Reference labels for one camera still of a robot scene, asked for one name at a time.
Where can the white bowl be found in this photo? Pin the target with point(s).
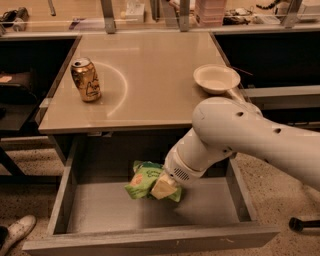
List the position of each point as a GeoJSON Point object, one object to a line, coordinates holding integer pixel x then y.
{"type": "Point", "coordinates": [216, 79]}

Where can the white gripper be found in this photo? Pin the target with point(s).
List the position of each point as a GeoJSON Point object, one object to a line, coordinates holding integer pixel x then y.
{"type": "Point", "coordinates": [179, 167]}

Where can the white shoe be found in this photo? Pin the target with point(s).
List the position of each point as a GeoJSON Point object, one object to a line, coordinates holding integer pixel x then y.
{"type": "Point", "coordinates": [15, 232]}

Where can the pink stacked box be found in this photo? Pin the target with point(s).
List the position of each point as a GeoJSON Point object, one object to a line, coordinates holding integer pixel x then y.
{"type": "Point", "coordinates": [209, 13]}

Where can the gold soda can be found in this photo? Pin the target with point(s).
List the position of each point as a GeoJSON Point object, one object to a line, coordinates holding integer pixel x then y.
{"type": "Point", "coordinates": [86, 80]}

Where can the open grey top drawer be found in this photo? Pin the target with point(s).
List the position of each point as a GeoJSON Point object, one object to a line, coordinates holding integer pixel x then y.
{"type": "Point", "coordinates": [93, 215]}

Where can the green rice chip bag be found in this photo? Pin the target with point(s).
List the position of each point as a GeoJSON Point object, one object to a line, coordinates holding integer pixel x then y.
{"type": "Point", "coordinates": [145, 175]}

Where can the grey cabinet with beige top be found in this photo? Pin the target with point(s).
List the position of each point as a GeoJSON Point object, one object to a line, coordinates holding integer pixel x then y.
{"type": "Point", "coordinates": [146, 81]}

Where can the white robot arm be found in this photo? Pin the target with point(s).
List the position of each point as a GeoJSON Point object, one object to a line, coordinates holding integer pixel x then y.
{"type": "Point", "coordinates": [222, 127]}

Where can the black chair caster lower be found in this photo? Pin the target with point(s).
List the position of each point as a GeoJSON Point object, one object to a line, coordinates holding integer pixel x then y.
{"type": "Point", "coordinates": [298, 225]}

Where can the white small box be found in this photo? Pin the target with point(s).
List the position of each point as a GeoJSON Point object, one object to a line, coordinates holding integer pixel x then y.
{"type": "Point", "coordinates": [135, 12]}

